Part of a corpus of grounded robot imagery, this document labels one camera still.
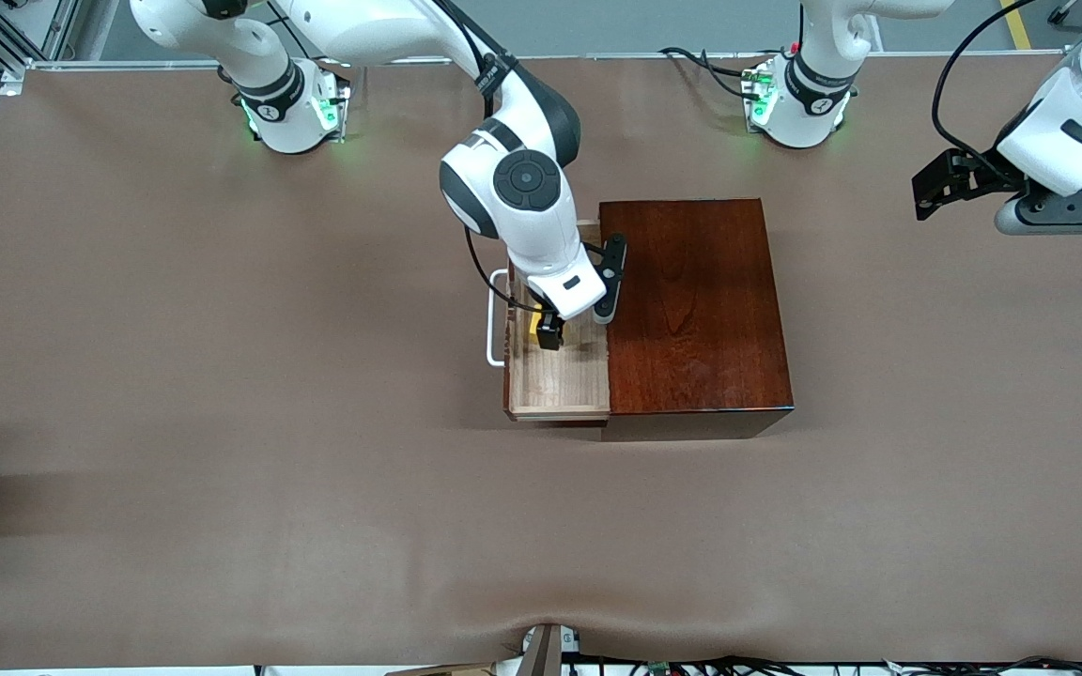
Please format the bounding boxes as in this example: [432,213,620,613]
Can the wooden drawer with white handle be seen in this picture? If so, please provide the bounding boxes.
[487,218,611,422]

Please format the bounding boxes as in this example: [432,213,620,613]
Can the yellow floor tape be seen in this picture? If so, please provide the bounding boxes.
[999,0,1035,51]

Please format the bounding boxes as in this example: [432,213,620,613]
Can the dark wooden cabinet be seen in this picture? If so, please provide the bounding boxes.
[597,197,796,442]

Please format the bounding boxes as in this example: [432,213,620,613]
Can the brown table cover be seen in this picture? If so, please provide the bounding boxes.
[0,52,1082,669]

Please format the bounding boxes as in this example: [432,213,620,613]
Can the brown cardboard piece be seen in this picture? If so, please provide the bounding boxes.
[386,662,495,676]

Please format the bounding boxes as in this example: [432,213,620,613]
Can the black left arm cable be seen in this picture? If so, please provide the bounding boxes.
[932,0,1040,179]

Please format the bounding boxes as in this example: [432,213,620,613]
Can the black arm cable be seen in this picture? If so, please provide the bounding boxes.
[932,0,1040,179]
[428,0,547,315]

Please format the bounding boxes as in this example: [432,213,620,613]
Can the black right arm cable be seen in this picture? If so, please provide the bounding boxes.
[428,0,547,315]

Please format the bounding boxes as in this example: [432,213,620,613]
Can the clear table edge rail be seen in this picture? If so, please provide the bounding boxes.
[0,52,1082,76]

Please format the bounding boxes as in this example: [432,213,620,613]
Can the black base cables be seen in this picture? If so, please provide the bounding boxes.
[658,45,786,102]

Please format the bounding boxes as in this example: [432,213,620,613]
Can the metal table bracket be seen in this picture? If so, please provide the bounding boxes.
[518,622,581,676]

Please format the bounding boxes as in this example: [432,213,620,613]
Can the aluminium frame structure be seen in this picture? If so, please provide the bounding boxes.
[0,0,82,65]

